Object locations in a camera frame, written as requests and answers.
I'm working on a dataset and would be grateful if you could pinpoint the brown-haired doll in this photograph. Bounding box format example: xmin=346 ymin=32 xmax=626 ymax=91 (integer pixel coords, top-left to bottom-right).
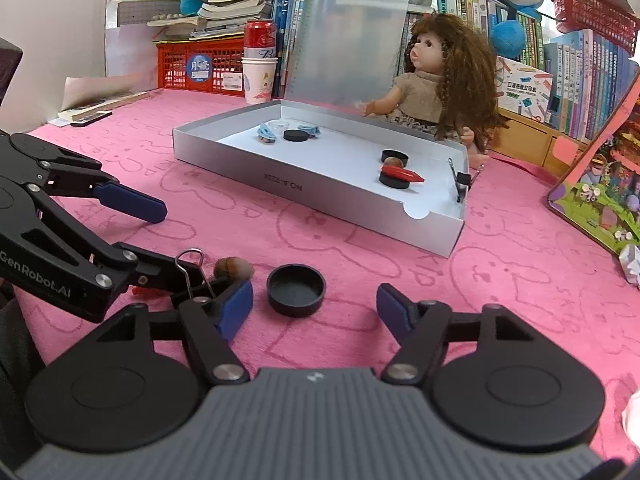
xmin=357 ymin=14 xmax=508 ymax=171

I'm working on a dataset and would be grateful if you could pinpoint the white tissue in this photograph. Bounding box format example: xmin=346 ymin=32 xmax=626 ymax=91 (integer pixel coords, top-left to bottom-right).
xmin=620 ymin=392 xmax=640 ymax=448

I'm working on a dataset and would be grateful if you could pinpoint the row of blue books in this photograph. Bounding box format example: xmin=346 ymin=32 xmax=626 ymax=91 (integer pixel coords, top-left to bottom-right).
xmin=272 ymin=0 xmax=308 ymax=101

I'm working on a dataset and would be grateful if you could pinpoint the stack of books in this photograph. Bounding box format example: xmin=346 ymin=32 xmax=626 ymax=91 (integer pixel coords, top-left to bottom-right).
xmin=147 ymin=0 xmax=283 ymax=43

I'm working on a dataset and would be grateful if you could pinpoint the dark panel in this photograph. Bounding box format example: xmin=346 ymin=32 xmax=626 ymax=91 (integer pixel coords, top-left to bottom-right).
xmin=0 ymin=37 xmax=24 ymax=103

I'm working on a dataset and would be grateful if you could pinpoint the black remote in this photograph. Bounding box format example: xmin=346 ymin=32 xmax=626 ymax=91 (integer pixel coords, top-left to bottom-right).
xmin=70 ymin=111 xmax=113 ymax=126

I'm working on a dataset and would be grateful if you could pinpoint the red mesh basket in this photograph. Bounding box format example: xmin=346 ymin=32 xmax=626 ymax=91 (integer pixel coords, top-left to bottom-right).
xmin=550 ymin=0 xmax=640 ymax=56

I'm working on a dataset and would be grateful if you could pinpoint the crumpled white paper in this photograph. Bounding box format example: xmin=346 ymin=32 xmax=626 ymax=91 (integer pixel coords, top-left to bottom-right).
xmin=618 ymin=244 xmax=640 ymax=288

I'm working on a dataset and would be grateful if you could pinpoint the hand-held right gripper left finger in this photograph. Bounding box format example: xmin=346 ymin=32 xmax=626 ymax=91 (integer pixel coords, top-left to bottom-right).
xmin=82 ymin=280 xmax=254 ymax=387

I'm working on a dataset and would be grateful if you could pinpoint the red drink can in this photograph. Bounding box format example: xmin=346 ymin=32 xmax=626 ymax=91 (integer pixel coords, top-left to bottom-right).
xmin=243 ymin=19 xmax=277 ymax=61

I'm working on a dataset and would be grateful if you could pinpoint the wooden shelf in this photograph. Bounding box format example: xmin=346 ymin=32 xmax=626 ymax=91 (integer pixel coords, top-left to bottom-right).
xmin=492 ymin=107 xmax=591 ymax=178

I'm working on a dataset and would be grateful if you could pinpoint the pink paper note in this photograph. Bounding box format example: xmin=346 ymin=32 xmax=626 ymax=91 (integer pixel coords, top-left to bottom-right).
xmin=551 ymin=136 xmax=591 ymax=171

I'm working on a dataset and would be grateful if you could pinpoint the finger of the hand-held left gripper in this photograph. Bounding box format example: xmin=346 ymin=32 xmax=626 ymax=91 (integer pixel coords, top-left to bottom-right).
xmin=119 ymin=242 xmax=199 ymax=295
xmin=9 ymin=132 xmax=168 ymax=224

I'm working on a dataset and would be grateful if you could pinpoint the large black binder clip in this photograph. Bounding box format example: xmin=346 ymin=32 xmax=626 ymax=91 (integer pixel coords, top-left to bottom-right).
xmin=170 ymin=248 xmax=241 ymax=313

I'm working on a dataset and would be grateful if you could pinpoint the row of green books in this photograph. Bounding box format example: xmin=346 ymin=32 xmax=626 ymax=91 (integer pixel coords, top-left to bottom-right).
xmin=435 ymin=0 xmax=546 ymax=68

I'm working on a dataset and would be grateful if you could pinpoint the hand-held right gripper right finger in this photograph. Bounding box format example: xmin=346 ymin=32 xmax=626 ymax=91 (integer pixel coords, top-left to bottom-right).
xmin=376 ymin=283 xmax=538 ymax=386

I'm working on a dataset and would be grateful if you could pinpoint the small black binder clip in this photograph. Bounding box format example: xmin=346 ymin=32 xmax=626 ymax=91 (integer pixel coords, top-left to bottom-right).
xmin=446 ymin=156 xmax=485 ymax=204

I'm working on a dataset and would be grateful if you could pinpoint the red plastic basket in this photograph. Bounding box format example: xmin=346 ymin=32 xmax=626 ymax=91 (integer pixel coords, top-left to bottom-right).
xmin=156 ymin=37 xmax=248 ymax=93

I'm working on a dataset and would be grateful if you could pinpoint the translucent plastic clipboard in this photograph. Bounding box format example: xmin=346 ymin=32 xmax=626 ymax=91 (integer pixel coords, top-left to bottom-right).
xmin=285 ymin=0 xmax=413 ymax=111

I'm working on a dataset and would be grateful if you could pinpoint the white paper cup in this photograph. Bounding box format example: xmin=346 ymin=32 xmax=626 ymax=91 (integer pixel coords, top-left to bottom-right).
xmin=241 ymin=56 xmax=277 ymax=106

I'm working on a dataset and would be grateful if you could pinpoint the pink bunny print cloth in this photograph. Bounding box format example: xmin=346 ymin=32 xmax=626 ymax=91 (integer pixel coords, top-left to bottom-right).
xmin=15 ymin=87 xmax=640 ymax=461

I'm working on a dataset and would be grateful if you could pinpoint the white printed carton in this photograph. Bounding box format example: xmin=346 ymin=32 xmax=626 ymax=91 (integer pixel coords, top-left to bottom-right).
xmin=495 ymin=55 xmax=556 ymax=121

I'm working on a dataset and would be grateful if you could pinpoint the triangular toy house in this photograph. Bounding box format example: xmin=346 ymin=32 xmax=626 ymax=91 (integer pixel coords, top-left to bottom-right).
xmin=545 ymin=75 xmax=640 ymax=258

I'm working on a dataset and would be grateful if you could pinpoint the grey cardboard box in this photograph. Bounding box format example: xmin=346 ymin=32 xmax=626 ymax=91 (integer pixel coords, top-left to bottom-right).
xmin=172 ymin=99 xmax=471 ymax=259

